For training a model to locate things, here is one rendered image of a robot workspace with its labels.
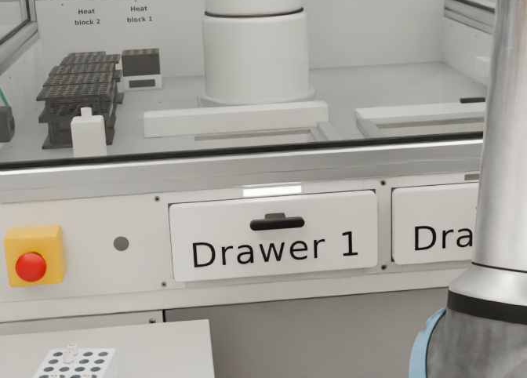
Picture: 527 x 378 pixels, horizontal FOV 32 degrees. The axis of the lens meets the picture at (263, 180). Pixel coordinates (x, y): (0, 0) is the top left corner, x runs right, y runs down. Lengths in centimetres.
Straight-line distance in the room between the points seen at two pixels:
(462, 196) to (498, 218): 64
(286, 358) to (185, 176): 32
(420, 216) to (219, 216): 28
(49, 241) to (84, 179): 10
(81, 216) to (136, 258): 10
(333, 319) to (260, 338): 11
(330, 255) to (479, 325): 65
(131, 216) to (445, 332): 67
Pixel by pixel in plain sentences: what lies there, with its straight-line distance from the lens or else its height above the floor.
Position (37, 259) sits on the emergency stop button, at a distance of 123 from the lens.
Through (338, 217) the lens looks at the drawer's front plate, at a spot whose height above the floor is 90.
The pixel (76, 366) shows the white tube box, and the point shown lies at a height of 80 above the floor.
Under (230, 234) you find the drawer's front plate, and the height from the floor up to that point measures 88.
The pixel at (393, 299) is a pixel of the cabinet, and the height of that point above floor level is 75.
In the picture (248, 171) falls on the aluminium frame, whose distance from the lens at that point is 127.
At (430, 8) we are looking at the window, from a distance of 128.
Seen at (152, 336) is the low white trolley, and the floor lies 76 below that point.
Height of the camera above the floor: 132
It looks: 17 degrees down
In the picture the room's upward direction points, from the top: 2 degrees counter-clockwise
